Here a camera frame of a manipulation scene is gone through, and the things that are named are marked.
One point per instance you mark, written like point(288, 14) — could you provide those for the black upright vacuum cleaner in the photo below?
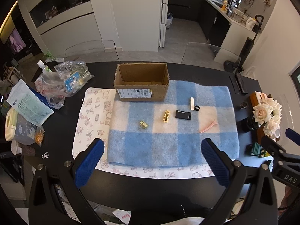
point(249, 44)

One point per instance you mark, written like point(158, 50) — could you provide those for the white printed paper sheet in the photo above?
point(123, 215)

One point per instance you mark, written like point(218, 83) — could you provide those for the blue pouch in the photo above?
point(43, 98)

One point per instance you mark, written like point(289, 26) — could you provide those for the yellow bottle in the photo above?
point(224, 5)

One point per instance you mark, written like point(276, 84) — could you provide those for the black card case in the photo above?
point(183, 114)

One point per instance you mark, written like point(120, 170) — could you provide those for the white electric kettle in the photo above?
point(250, 24)

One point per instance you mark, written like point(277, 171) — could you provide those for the pink hair clip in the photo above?
point(207, 127)

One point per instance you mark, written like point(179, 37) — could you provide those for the white plastic bag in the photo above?
point(169, 21)

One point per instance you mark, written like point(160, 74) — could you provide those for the blue white checkered towel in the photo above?
point(173, 143)

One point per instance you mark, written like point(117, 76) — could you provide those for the grey cloud print bag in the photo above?
point(25, 131)

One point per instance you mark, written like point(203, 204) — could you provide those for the plastic water bottle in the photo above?
point(43, 66)

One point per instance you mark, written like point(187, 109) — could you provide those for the dark green packet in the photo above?
point(80, 69)

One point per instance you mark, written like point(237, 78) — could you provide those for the yellow white lunch box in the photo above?
point(10, 125)

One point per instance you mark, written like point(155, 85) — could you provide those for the black desktop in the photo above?
point(70, 107)

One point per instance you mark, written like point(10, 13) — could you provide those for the white tube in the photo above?
point(191, 103)

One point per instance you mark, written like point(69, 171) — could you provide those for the white green paper bag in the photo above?
point(25, 103)

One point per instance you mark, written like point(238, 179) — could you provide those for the green toy bench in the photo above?
point(256, 149)

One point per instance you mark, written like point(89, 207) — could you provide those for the gold binder clip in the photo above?
point(143, 125)

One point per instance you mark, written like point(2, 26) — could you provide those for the small metal clasp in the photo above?
point(242, 105)

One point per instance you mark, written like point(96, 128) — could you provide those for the small white bow clip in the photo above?
point(44, 155)

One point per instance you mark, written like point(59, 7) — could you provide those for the blue snack packet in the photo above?
point(72, 82)

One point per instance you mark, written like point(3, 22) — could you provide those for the white refrigerator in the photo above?
point(164, 16)

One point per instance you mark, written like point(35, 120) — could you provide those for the black round cap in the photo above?
point(196, 108)

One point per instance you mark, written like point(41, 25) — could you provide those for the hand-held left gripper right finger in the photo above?
point(216, 164)

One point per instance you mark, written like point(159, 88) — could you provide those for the television screen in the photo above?
point(16, 41)

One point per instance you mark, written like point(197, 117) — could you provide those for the orange snack bag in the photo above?
point(39, 137)

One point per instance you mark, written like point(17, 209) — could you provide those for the cream rose bouquet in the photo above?
point(264, 114)

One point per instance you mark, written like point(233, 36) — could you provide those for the gold hair clip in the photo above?
point(165, 116)

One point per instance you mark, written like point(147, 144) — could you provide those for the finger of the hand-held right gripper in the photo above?
point(271, 145)
point(293, 136)

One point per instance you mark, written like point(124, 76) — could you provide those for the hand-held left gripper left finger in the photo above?
point(88, 166)

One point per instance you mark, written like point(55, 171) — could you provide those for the clear plastic bag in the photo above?
point(70, 69)

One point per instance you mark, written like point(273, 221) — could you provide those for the brown cardboard box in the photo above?
point(140, 91)

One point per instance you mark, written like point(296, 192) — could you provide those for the clear acrylic chair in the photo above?
point(91, 50)
point(204, 54)

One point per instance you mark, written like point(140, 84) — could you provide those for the wooden rack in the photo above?
point(13, 73)

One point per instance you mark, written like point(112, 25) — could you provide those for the white printed mat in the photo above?
point(93, 114)

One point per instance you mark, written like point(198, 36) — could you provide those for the red print plastic bag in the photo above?
point(49, 86)

